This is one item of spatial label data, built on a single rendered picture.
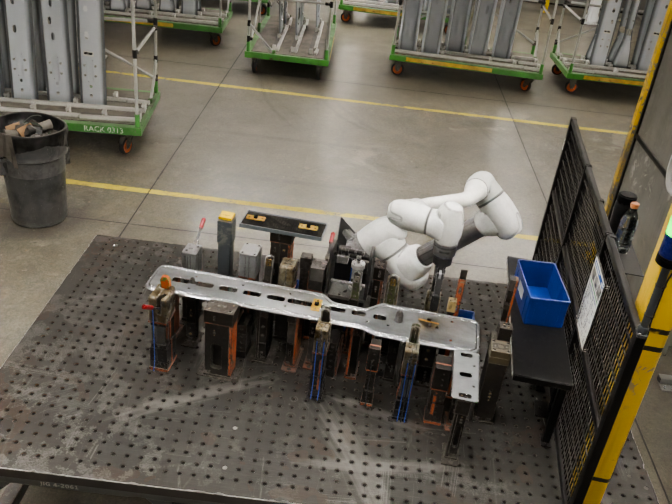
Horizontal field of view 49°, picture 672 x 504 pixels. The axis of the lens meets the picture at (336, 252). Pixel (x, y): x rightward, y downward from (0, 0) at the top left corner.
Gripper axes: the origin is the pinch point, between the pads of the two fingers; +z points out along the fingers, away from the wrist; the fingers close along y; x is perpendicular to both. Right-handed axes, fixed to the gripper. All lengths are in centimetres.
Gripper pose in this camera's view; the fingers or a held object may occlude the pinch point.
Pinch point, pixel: (434, 298)
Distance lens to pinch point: 294.3
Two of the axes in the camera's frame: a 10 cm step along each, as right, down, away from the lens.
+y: -1.7, 4.8, -8.6
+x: 9.8, 1.7, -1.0
